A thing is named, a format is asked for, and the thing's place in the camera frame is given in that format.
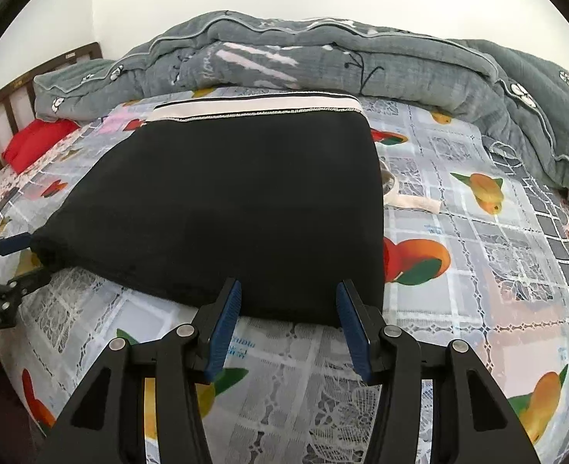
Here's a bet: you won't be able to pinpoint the black pants with white waistband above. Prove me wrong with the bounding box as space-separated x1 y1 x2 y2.
30 89 386 329

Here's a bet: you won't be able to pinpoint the brown wooden headboard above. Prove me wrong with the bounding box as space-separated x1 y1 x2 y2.
0 43 104 191

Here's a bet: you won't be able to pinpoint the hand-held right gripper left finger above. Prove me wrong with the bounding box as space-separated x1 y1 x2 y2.
35 278 244 464

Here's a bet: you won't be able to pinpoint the grey quilt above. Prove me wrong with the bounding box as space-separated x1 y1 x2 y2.
33 10 569 213

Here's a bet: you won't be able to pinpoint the fruit-print plastic table cover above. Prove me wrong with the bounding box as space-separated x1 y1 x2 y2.
0 87 569 464

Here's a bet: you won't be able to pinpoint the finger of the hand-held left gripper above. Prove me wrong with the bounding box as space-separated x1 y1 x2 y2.
0 232 34 276
0 269 53 300

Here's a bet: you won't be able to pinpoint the white cloth strip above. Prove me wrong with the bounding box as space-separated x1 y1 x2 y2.
383 192 442 214

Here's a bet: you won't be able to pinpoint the red pillow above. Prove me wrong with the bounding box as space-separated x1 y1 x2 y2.
1 120 79 175

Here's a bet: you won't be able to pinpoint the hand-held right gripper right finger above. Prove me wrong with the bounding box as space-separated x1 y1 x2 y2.
335 279 541 464

